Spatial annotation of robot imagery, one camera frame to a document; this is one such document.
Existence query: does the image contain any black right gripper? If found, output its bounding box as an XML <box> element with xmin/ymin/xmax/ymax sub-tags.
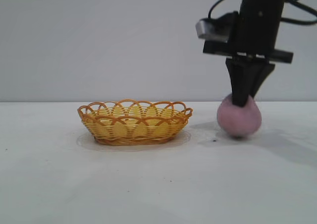
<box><xmin>203</xmin><ymin>0</ymin><xmax>294</xmax><ymax>108</ymax></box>

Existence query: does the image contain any pink round bun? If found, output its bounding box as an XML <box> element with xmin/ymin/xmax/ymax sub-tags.
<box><xmin>217</xmin><ymin>94</ymin><xmax>263</xmax><ymax>138</ymax></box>

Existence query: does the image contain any yellow woven wicker basket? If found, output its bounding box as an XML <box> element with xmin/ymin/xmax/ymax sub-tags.
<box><xmin>77</xmin><ymin>99</ymin><xmax>194</xmax><ymax>146</ymax></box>

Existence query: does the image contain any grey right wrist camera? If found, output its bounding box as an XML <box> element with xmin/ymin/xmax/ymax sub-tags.
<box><xmin>195</xmin><ymin>10</ymin><xmax>240</xmax><ymax>43</ymax></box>

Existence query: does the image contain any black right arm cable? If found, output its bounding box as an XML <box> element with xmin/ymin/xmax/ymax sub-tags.
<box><xmin>280</xmin><ymin>0</ymin><xmax>317</xmax><ymax>26</ymax></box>

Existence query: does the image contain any black right camera cable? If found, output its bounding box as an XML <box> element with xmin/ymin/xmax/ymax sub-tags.
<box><xmin>208</xmin><ymin>0</ymin><xmax>245</xmax><ymax>19</ymax></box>

